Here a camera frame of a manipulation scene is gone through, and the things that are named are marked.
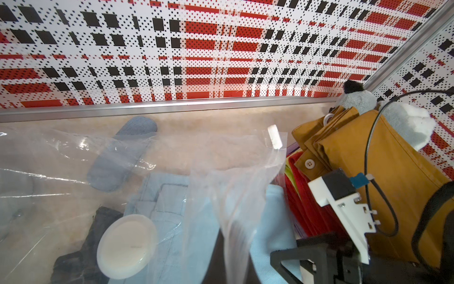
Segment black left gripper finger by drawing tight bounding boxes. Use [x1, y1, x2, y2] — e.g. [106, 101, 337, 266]
[200, 228, 261, 284]

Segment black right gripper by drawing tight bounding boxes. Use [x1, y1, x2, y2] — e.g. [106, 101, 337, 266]
[270, 233, 454, 284]

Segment light blue garment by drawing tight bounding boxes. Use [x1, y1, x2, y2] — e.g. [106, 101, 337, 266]
[109, 173, 296, 284]

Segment brown trousers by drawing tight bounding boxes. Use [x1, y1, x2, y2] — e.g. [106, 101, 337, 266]
[292, 108, 448, 262]

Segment clear plastic vacuum bag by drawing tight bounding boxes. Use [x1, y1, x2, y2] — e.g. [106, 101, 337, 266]
[1, 126, 291, 284]

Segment lime green trousers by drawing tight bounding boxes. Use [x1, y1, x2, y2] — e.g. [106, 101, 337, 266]
[284, 161, 297, 189]

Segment white vacuum bag valve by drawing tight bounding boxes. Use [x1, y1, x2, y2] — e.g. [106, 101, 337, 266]
[96, 214, 158, 280]

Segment white bag zipper slider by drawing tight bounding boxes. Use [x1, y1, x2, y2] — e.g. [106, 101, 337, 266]
[267, 124, 283, 150]

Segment grey white plush toy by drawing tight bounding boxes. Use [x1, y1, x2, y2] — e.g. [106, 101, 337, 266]
[335, 80, 436, 151]

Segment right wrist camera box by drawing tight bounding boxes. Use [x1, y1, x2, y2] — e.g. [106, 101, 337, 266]
[308, 169, 377, 265]

